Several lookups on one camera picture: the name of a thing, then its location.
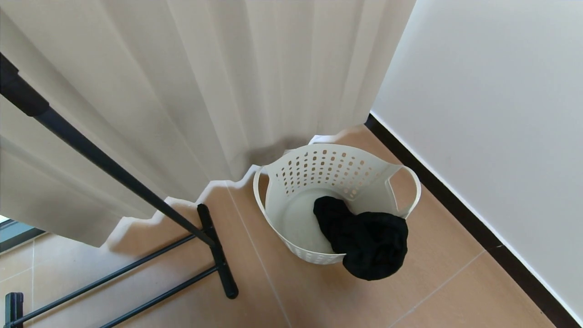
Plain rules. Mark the black clothes rack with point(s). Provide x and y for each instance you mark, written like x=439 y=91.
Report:
x=100 y=157

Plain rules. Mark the beige curtain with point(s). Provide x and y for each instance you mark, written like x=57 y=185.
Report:
x=182 y=91

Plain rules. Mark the black garment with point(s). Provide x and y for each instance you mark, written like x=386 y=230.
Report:
x=369 y=241

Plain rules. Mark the window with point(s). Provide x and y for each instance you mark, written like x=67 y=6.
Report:
x=13 y=234

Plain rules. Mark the white laundry basket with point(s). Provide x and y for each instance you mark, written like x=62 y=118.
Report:
x=291 y=218

